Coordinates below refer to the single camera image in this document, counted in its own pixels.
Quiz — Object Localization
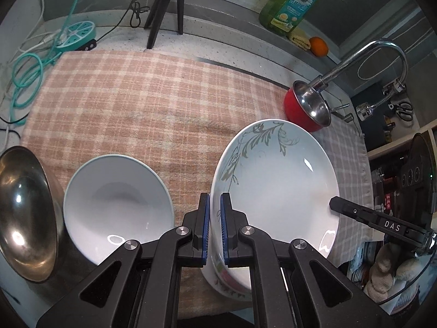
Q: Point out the white plate pink roses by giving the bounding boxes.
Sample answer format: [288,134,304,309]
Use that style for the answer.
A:
[201,258,234,290]

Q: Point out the plain white bowl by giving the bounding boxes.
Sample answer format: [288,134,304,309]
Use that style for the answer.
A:
[63,154,175,265]

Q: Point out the white plate with grey leaves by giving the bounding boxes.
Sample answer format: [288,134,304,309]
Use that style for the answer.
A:
[210,119,339,258]

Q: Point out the stainless steel bowl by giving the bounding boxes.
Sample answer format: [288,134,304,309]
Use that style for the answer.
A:
[1,146,65,283]

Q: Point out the red steel-lined bowl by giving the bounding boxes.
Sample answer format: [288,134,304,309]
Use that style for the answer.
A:
[284,81,331,133]

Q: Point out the white plate pink flowers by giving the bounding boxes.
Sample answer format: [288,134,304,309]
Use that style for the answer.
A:
[210,279,252,302]

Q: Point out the chrome kitchen faucet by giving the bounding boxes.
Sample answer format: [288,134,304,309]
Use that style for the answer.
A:
[308,39,410,124]

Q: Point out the gloved hand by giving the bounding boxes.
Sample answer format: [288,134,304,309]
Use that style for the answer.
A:
[364,243,424,304]

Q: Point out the black scissors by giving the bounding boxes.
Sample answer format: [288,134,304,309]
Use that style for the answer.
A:
[388,101,413,122]

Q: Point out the orange fruit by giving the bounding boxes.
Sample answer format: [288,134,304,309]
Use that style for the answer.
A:
[309,36,329,57]

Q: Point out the pink checked cloth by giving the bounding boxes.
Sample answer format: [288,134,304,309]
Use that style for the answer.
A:
[20,49,291,315]

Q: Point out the yellow sponge cloth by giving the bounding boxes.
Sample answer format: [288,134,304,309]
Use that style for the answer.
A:
[287,28,311,50]

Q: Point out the green dish soap bottle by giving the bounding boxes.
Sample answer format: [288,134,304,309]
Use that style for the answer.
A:
[258,0,317,36]

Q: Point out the teal round power strip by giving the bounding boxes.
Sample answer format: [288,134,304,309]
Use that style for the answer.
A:
[55,21,96,52]

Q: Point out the black tripod stand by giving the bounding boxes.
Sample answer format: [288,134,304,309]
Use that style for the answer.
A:
[144,0,184,50]

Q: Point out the teal power cable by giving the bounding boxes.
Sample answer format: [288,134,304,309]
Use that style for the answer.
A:
[10,0,86,125]

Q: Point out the white charger cable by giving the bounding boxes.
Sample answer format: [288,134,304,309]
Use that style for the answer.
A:
[0,0,64,86]

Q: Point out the black thin cable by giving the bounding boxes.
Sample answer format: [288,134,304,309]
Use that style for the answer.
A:
[95,0,153,44]

